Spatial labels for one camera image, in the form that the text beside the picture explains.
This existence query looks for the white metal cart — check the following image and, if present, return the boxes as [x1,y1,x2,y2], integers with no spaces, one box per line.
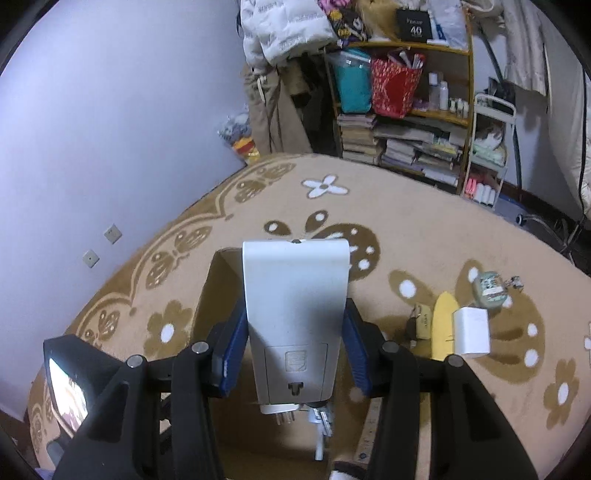
[462,92,517,210]

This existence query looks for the green cartoon print case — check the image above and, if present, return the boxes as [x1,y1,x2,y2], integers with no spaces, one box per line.
[472,271,506,309]

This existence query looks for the white brown soft toy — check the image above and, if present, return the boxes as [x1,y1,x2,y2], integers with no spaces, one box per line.
[475,122,505,148]

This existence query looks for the pale green packets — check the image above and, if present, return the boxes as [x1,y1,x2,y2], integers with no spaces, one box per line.
[471,143,506,167]

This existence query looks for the white folded mattress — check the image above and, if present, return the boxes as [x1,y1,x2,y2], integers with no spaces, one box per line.
[538,0,591,215]

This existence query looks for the stack of old books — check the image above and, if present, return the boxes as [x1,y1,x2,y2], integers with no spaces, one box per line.
[337,113,384,164]

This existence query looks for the clear plastic bag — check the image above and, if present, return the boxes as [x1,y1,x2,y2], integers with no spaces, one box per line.
[427,0,469,51]

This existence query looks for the white puffer jacket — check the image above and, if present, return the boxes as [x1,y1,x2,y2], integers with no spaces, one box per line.
[240,0,340,70]

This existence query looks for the blond wig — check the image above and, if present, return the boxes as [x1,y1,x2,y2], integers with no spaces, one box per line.
[355,0,402,40]

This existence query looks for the wooden shelf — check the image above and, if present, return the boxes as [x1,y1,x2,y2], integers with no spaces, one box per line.
[323,9,476,197]

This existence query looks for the cardboard box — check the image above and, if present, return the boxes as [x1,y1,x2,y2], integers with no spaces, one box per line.
[191,248,384,480]

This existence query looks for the keys with beige fob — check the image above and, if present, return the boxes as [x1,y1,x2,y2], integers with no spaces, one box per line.
[409,302,432,342]

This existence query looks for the black hanging garment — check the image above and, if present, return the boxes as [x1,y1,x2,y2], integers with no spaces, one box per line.
[288,53,340,155]

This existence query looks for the white power adapter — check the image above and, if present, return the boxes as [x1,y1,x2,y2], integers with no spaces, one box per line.
[451,307,490,357]

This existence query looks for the teal bag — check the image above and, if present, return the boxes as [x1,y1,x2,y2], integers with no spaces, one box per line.
[332,48,374,114]

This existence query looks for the white wall plug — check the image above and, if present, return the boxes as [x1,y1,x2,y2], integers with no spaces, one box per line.
[259,401,296,428]

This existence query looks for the pile of magazines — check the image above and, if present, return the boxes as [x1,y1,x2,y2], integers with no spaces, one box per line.
[374,115,469,185]

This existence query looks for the yellow oval item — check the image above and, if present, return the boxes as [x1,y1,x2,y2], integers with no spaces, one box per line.
[431,291,460,363]

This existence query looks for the black hose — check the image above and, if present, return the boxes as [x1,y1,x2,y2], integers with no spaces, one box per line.
[478,18,525,190]

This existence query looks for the red patterned bag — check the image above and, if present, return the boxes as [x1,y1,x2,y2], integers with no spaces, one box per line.
[370,52,424,118]

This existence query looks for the beige hanging trousers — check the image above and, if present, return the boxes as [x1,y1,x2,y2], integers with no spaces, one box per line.
[242,65,315,155]

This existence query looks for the black white fuzzy clothing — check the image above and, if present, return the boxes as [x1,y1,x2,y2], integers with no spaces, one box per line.
[329,462,370,480]

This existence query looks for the yellow red plush toy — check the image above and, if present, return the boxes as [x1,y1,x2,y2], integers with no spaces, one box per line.
[231,136,262,164]

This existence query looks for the black pink patterned bag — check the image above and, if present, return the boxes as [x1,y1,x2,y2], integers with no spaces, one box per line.
[318,0,372,44]

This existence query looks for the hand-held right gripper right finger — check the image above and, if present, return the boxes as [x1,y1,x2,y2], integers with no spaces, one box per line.
[342,298,539,480]

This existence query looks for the black box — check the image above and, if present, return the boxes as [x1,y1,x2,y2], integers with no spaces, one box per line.
[396,7,437,44]

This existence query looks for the dark bag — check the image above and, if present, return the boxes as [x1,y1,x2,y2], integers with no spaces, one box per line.
[487,76,515,104]

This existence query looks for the grey white plush toy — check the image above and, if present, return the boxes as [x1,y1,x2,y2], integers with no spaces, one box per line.
[218,111,252,144]

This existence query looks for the white remote control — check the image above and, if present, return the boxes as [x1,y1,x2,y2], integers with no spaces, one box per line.
[242,239,349,402]

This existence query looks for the black metal stand legs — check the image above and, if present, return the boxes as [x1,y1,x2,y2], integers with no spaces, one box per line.
[515,210,585,266]

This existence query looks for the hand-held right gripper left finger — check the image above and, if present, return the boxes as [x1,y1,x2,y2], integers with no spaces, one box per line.
[53,300,250,480]

